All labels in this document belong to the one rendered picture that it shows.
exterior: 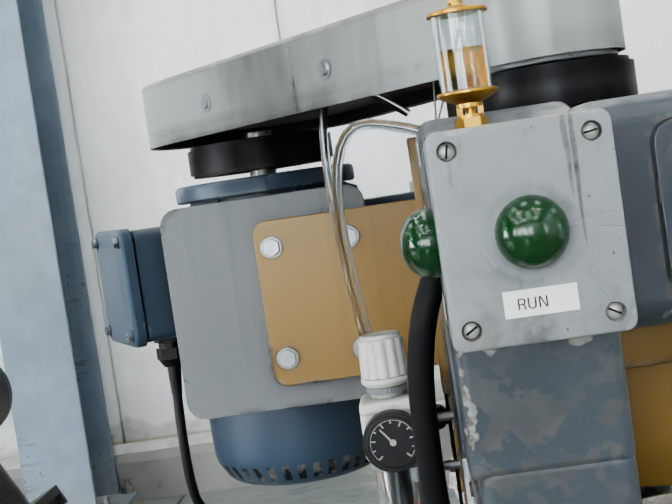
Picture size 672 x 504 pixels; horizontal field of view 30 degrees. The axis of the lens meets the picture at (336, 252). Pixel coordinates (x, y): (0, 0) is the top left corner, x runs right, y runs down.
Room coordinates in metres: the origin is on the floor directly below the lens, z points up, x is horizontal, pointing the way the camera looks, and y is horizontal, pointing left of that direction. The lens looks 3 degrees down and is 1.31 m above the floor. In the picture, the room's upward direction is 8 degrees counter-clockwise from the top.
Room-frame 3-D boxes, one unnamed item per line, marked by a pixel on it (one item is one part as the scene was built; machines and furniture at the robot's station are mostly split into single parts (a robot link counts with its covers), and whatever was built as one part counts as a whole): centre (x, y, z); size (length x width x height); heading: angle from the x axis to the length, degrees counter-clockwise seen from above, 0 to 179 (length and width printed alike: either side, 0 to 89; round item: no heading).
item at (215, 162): (1.05, 0.05, 1.35); 0.12 x 0.12 x 0.04
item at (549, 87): (0.70, -0.13, 1.35); 0.09 x 0.09 x 0.03
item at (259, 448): (1.05, 0.05, 1.21); 0.15 x 0.15 x 0.25
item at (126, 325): (1.01, 0.15, 1.25); 0.10 x 0.08 x 0.12; 21
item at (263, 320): (0.96, -0.01, 1.23); 0.28 x 0.07 x 0.16; 86
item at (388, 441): (0.75, -0.02, 1.16); 0.04 x 0.02 x 0.04; 86
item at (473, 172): (0.52, -0.08, 1.29); 0.08 x 0.05 x 0.09; 86
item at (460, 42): (0.59, -0.07, 1.37); 0.03 x 0.02 x 0.03; 86
